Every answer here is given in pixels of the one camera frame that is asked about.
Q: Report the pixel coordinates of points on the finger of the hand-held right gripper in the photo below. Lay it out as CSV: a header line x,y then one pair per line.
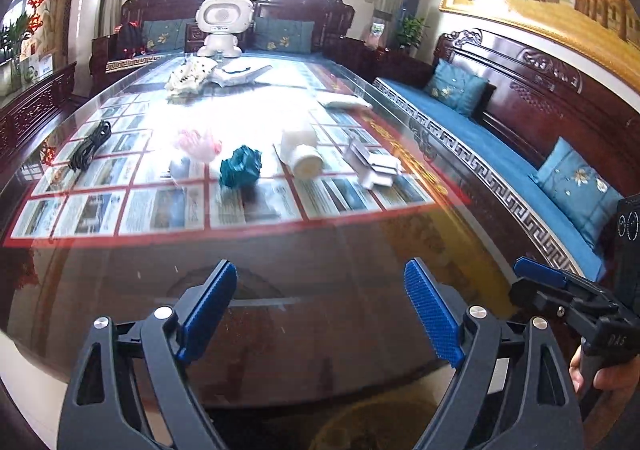
x,y
545,300
545,269

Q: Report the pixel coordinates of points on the grey folded cardboard piece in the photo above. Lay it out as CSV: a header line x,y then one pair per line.
x,y
360,155

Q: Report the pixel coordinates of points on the crumpled white patterned bag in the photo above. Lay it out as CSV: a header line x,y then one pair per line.
x,y
190,78

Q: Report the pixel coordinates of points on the red bordered printed poster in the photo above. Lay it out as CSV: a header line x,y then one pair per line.
x,y
150,210

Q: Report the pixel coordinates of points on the dark wooden side table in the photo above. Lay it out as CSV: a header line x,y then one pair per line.
x,y
385,60

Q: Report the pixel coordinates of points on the blue water dispenser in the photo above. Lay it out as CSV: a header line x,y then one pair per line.
x,y
409,5

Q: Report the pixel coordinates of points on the teal crumpled paper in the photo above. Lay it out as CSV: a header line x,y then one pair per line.
x,y
242,168

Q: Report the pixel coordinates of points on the white robot toy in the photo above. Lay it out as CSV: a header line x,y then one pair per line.
x,y
224,25

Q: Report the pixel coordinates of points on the black backpack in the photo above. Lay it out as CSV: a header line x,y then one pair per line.
x,y
130,40

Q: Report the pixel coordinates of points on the green bamboo plant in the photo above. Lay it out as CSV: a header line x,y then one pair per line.
x,y
12,45

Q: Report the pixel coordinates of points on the long carved wooden sofa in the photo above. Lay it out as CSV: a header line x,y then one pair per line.
x,y
530,100

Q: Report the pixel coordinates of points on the blue patterned seat cushion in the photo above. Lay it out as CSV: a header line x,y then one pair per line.
x,y
490,145

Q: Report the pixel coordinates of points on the small potted plant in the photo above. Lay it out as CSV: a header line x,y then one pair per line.
x,y
412,33

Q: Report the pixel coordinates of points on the white flat packet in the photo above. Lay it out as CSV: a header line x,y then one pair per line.
x,y
345,100

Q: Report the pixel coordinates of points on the carved wooden television cabinet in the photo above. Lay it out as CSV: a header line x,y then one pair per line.
x,y
30,115

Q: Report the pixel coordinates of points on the person's right hand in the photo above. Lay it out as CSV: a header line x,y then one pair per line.
x,y
622,377

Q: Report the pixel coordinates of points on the white box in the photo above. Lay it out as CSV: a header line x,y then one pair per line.
x,y
39,68

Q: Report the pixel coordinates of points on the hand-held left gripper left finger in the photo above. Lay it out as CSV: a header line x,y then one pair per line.
x,y
210,310

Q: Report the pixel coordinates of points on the clear pink plastic bag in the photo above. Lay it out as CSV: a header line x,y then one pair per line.
x,y
197,153

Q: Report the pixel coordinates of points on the teal embroidered cushion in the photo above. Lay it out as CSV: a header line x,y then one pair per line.
x,y
455,88
282,35
162,35
580,190

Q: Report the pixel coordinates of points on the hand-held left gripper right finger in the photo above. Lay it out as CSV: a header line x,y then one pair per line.
x,y
430,315

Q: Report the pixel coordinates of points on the white tower air conditioner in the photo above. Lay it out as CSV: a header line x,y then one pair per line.
x,y
90,15

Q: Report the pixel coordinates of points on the white paper roll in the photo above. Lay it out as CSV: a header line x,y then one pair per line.
x,y
300,153

